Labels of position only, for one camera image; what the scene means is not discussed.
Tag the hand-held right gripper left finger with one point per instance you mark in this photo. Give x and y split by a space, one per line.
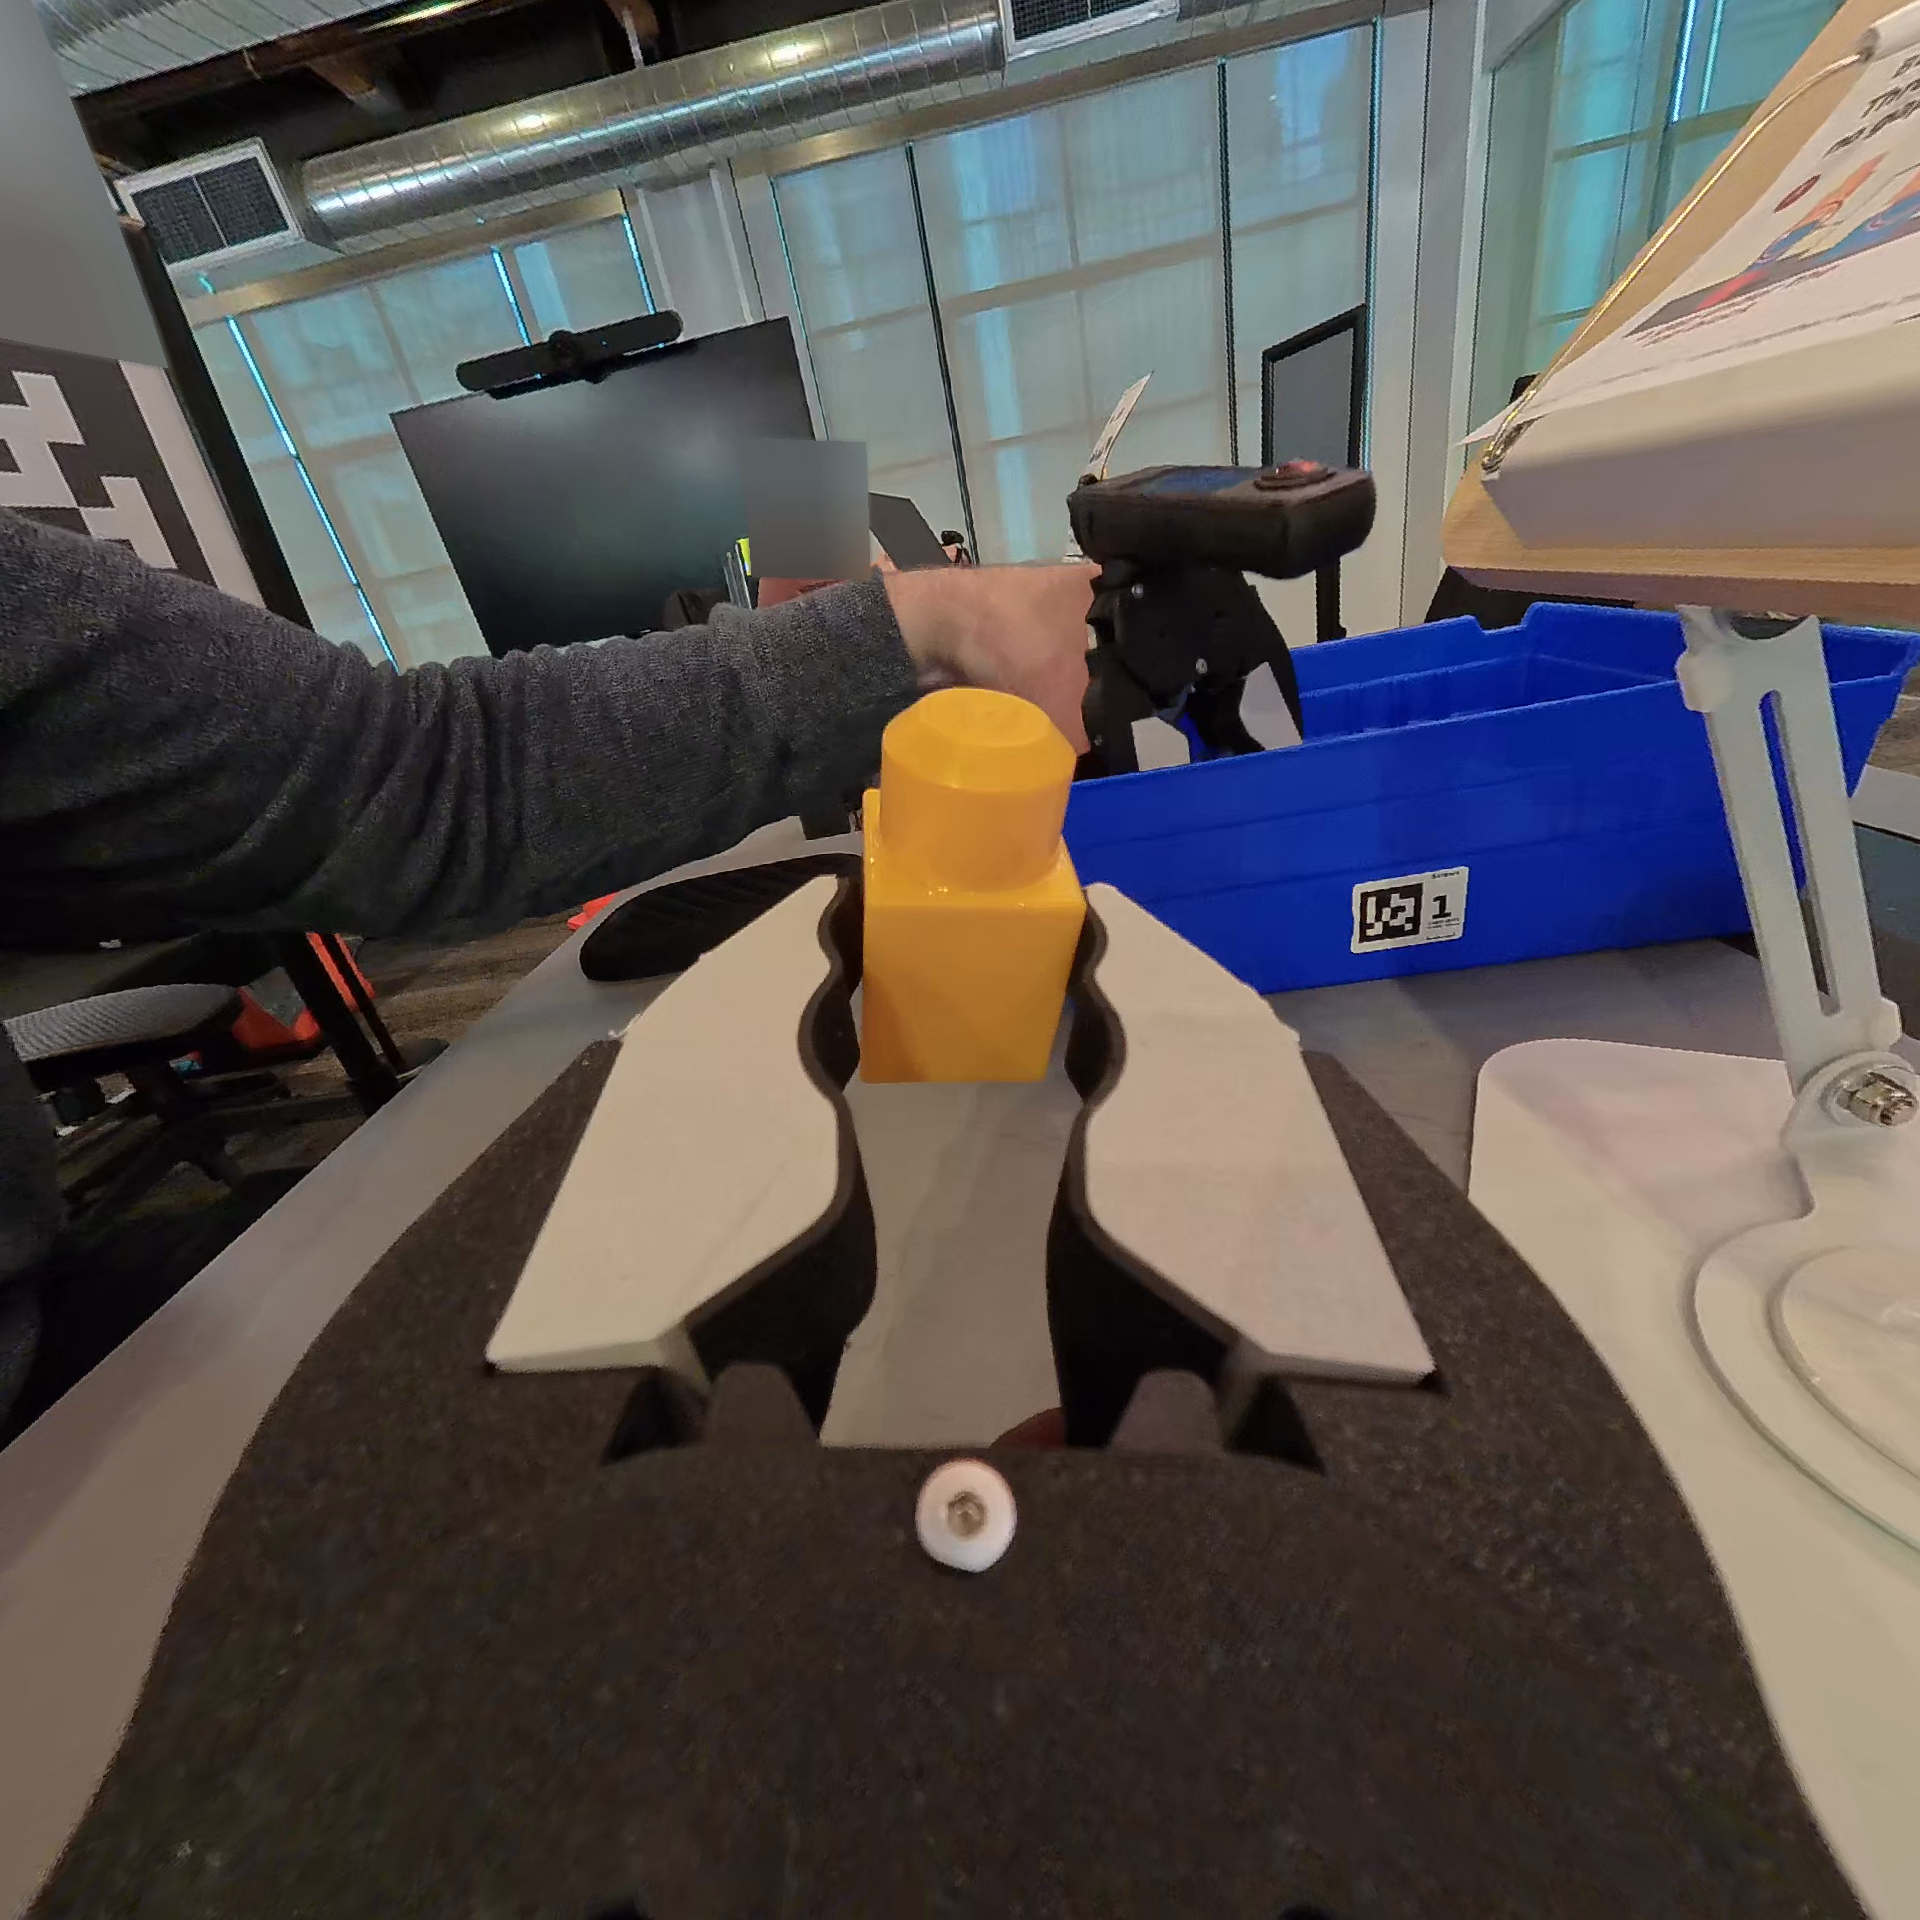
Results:
674 1171

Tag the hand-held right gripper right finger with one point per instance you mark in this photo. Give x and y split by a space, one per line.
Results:
1245 1185

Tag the blue plastic bin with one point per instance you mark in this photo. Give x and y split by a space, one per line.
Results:
1200 870

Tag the yellow building block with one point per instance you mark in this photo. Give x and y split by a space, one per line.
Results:
958 961

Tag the person's left forearm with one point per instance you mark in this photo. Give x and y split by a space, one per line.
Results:
448 722

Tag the grey desk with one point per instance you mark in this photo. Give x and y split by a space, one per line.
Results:
270 1351

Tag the person's left hand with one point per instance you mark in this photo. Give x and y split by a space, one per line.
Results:
992 628

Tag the black screen on floor stand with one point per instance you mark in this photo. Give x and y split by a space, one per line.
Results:
1310 388

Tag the black wrist rest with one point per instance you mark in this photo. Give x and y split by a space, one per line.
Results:
706 915

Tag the office chair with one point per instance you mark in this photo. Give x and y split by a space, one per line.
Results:
119 1033

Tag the large black display screen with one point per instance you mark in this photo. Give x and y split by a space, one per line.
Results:
601 510

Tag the person's torso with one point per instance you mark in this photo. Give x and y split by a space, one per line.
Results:
25 1231

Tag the black webcam bar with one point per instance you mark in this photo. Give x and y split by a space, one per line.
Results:
567 355

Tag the black white marker poster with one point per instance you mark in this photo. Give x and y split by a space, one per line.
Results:
89 449

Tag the white ceiling vent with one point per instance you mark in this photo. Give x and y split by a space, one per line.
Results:
207 208

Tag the silver air duct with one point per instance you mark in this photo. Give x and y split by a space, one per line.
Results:
674 132

